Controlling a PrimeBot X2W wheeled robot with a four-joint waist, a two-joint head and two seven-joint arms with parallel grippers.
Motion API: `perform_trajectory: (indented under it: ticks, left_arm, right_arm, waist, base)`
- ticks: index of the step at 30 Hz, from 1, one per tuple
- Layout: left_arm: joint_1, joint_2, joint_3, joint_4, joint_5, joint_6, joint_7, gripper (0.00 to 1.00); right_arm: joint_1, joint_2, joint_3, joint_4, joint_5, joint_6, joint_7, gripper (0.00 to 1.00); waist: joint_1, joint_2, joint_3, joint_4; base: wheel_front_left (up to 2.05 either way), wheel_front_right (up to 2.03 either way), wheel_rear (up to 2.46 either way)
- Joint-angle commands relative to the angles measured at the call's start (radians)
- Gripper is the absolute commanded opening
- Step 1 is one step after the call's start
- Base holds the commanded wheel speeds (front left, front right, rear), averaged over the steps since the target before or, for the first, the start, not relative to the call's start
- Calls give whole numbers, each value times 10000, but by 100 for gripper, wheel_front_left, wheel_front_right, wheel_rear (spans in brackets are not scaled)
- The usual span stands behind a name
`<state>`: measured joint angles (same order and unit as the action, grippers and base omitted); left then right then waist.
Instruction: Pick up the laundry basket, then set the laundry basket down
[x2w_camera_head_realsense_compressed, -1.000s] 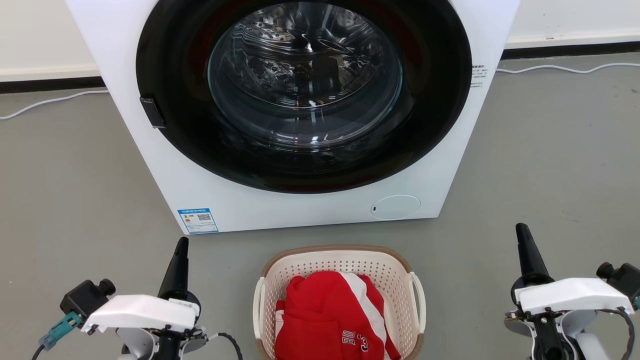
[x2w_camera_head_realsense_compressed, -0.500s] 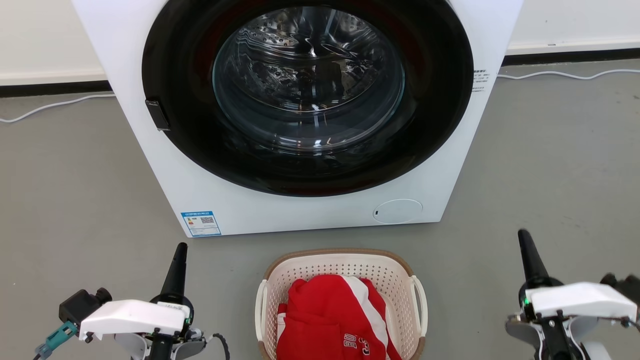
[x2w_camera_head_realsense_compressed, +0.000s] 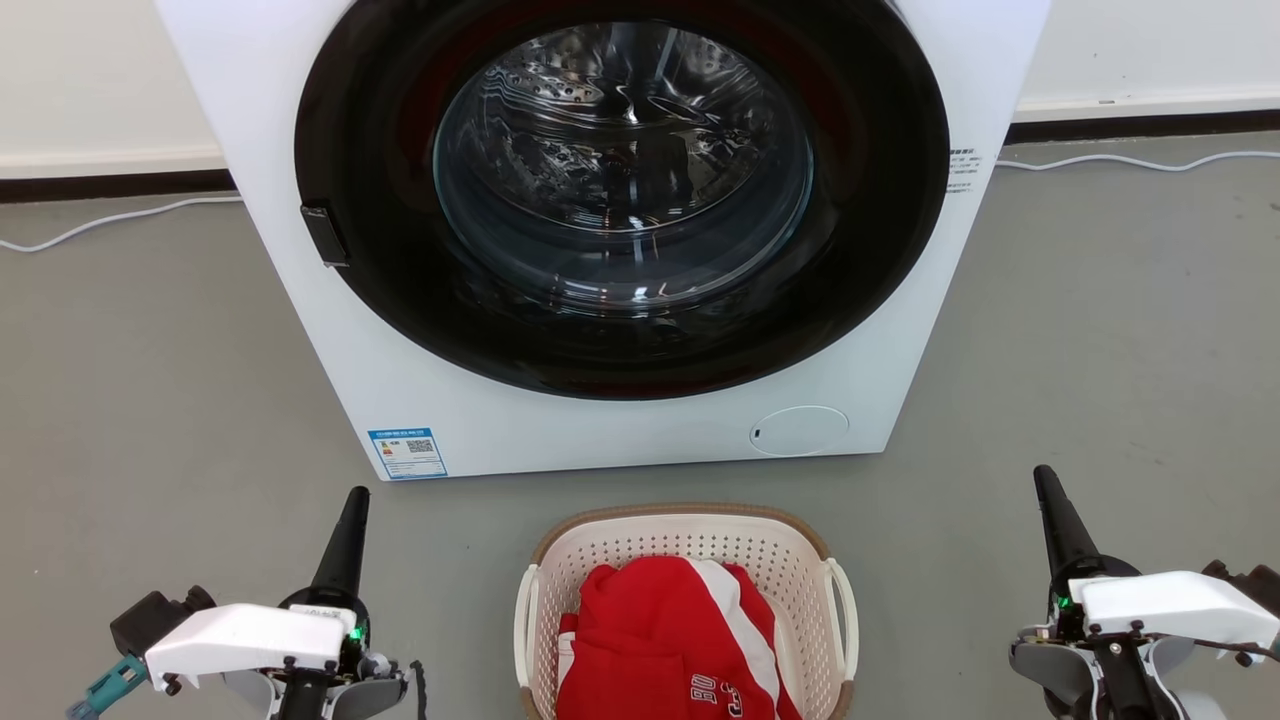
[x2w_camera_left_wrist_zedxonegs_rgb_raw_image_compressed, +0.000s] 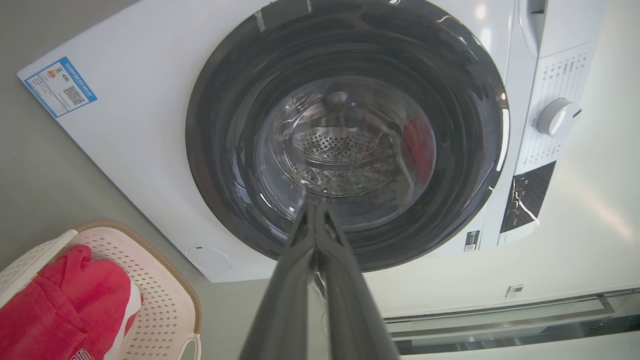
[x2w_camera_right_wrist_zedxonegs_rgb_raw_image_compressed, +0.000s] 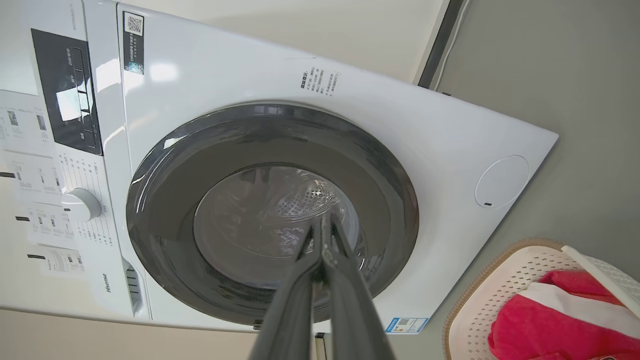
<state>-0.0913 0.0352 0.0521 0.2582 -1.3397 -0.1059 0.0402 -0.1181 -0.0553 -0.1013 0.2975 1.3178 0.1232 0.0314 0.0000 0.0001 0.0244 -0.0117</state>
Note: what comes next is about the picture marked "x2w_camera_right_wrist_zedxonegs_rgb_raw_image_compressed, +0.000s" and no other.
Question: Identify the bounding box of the cream perforated laundry basket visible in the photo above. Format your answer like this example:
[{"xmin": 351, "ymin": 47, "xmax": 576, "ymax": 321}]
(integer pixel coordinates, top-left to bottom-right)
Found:
[{"xmin": 442, "ymin": 238, "xmax": 640, "ymax": 360}]

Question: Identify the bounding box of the white washer control knob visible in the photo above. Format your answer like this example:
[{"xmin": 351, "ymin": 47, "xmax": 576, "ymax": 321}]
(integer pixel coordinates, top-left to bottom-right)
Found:
[{"xmin": 61, "ymin": 188, "xmax": 103, "ymax": 223}]

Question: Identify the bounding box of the white detergent drawer front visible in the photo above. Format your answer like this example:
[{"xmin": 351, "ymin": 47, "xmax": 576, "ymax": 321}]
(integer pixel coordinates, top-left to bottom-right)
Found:
[{"xmin": 121, "ymin": 256, "xmax": 152, "ymax": 319}]

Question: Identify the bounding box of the white front-load washing machine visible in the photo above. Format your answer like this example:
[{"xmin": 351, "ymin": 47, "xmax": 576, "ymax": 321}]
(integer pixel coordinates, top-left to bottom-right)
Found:
[{"xmin": 0, "ymin": 0, "xmax": 559, "ymax": 335}]

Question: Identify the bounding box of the printed warning text sticker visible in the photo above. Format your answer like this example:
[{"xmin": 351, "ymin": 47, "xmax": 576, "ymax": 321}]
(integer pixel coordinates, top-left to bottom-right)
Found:
[{"xmin": 299, "ymin": 66, "xmax": 341, "ymax": 98}]

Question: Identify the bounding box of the round white filter cover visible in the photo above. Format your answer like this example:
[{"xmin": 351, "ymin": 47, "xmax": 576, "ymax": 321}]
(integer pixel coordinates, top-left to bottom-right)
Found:
[{"xmin": 474, "ymin": 154, "xmax": 530, "ymax": 209}]

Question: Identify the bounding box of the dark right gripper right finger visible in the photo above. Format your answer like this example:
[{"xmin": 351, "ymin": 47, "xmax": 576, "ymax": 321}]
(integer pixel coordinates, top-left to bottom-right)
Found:
[{"xmin": 322, "ymin": 215, "xmax": 397, "ymax": 360}]

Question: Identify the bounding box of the round black washer door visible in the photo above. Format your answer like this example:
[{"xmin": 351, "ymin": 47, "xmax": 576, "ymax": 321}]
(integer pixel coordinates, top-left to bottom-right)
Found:
[{"xmin": 126, "ymin": 103, "xmax": 420, "ymax": 326}]

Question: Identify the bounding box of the black QR code sticker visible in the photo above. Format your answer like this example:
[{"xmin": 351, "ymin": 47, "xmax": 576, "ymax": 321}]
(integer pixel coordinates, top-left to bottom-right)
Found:
[{"xmin": 122, "ymin": 11, "xmax": 146, "ymax": 76}]

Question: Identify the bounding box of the black baseboard strip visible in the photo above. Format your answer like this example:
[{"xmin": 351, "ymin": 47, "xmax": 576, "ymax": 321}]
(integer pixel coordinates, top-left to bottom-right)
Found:
[{"xmin": 417, "ymin": 0, "xmax": 466, "ymax": 90}]

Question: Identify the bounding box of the red and white garment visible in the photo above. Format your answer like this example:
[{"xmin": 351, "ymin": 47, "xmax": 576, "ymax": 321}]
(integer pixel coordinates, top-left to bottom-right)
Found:
[{"xmin": 487, "ymin": 270, "xmax": 640, "ymax": 360}]

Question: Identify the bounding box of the black washer display panel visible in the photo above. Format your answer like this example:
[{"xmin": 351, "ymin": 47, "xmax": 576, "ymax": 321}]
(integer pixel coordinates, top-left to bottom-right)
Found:
[{"xmin": 30, "ymin": 28, "xmax": 104, "ymax": 156}]

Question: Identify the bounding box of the white floor cable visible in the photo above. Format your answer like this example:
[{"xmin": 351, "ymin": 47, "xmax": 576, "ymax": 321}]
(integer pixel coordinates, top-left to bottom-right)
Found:
[{"xmin": 433, "ymin": 0, "xmax": 471, "ymax": 92}]

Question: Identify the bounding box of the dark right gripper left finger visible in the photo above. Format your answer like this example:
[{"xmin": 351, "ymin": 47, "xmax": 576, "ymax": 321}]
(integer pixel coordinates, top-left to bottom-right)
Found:
[{"xmin": 248, "ymin": 221, "xmax": 324, "ymax": 360}]

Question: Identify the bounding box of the blue energy label sticker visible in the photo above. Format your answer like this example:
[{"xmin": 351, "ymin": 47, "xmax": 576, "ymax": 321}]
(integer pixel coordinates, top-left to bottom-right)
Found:
[{"xmin": 384, "ymin": 317, "xmax": 430, "ymax": 334}]

